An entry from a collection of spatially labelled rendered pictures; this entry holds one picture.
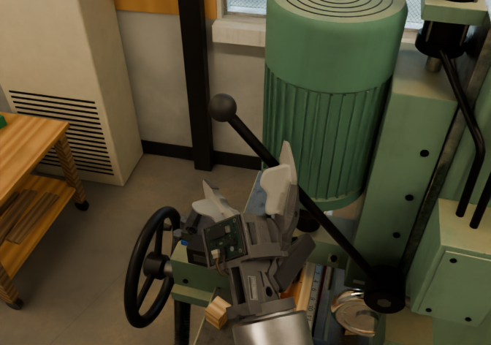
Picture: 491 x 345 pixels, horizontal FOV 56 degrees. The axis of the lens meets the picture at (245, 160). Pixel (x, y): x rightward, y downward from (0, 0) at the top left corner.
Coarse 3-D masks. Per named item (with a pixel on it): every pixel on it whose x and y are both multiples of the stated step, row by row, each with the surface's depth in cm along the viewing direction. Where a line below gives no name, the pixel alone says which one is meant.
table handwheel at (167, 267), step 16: (160, 208) 107; (160, 224) 107; (176, 224) 117; (144, 240) 98; (160, 240) 108; (144, 256) 98; (160, 256) 109; (128, 272) 96; (144, 272) 108; (160, 272) 107; (128, 288) 96; (144, 288) 105; (128, 304) 97; (160, 304) 115; (128, 320) 100; (144, 320) 105
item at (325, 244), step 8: (328, 216) 87; (336, 216) 87; (336, 224) 86; (344, 224) 86; (352, 224) 86; (296, 232) 84; (304, 232) 84; (312, 232) 84; (320, 232) 84; (344, 232) 84; (320, 240) 83; (328, 240) 83; (320, 248) 84; (328, 248) 83; (336, 248) 83; (312, 256) 86; (320, 256) 85; (344, 256) 84; (320, 264) 87; (344, 264) 85
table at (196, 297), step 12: (252, 192) 116; (264, 192) 116; (252, 204) 113; (264, 204) 113; (180, 288) 98; (192, 288) 98; (216, 288) 95; (180, 300) 99; (192, 300) 98; (204, 300) 96; (228, 300) 93; (204, 324) 89; (228, 324) 89; (204, 336) 87; (216, 336) 87; (228, 336) 87
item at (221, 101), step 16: (224, 96) 54; (224, 112) 54; (240, 128) 56; (256, 144) 57; (272, 160) 58; (304, 192) 61; (336, 240) 65; (352, 256) 66; (368, 272) 67; (384, 272) 68; (400, 272) 69; (368, 288) 68; (384, 288) 66; (400, 288) 67; (368, 304) 69; (384, 304) 68; (400, 304) 67
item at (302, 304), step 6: (306, 264) 94; (312, 264) 93; (306, 270) 92; (312, 270) 92; (306, 276) 91; (312, 276) 91; (306, 282) 90; (312, 282) 90; (306, 288) 89; (300, 294) 88; (306, 294) 88; (300, 300) 87; (306, 300) 87; (300, 306) 86; (306, 306) 86; (306, 312) 85
